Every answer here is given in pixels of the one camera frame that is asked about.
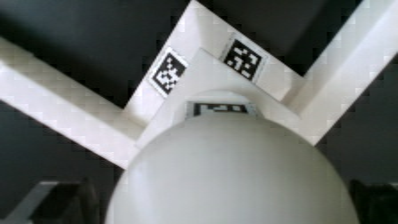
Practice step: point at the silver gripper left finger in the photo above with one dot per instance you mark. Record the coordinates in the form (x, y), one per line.
(59, 203)

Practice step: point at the white U-shaped border frame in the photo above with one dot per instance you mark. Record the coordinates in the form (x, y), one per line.
(48, 96)

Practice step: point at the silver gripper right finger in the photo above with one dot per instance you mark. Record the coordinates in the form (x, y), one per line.
(375, 201)

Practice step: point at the white lamp bulb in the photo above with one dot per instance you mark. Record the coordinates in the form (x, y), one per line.
(228, 171)

